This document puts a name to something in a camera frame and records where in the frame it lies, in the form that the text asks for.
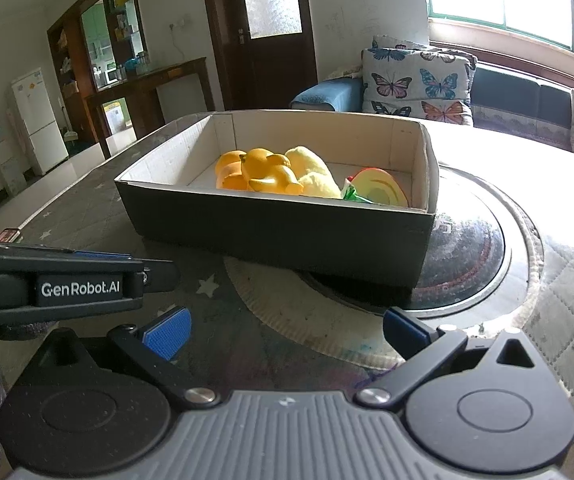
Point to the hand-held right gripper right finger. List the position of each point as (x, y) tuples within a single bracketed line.
[(407, 330)]

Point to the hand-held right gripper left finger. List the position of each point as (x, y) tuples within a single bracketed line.
[(167, 332)]

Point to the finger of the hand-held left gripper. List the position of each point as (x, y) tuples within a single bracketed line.
[(102, 255), (159, 275)]

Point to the black cardboard box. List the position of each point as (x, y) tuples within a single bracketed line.
[(277, 230)]

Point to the orange plastic animal toy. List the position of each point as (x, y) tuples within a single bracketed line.
[(229, 170)]

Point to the green packet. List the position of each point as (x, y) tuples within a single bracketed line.
[(354, 194)]

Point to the yellow plastic duck toy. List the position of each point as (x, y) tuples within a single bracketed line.
[(269, 170)]

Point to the yellow plush toy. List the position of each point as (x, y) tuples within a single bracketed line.
[(312, 170)]

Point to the small red flat item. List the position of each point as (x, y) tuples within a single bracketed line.
[(8, 234)]

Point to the round black stove plate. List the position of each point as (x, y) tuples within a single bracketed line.
[(472, 260)]

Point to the round apple slice toy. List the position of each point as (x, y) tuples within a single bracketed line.
[(382, 187)]

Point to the white refrigerator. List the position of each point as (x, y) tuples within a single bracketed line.
[(42, 120)]

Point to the wooden sideboard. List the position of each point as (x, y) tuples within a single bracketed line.
[(142, 85)]

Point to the white microwave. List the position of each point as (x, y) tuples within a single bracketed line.
[(115, 76)]

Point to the wooden shelf cabinet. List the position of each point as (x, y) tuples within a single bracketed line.
[(72, 50)]

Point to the dark wooden door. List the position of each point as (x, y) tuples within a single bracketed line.
[(277, 60)]

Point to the butterfly print cushion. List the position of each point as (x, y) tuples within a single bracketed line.
[(417, 85), (412, 45)]

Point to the dark sofa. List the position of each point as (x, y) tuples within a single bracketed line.
[(517, 95)]

